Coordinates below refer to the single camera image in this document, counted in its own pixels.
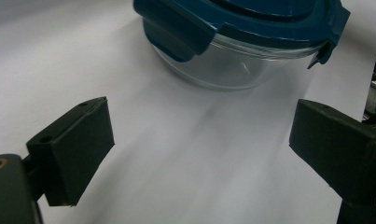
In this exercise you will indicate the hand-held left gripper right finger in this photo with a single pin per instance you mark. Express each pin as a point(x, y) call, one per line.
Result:
point(344, 149)

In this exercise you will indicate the round container with blue lid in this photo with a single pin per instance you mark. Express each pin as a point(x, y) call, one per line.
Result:
point(238, 37)

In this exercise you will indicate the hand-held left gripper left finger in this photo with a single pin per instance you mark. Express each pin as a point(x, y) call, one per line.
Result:
point(73, 149)

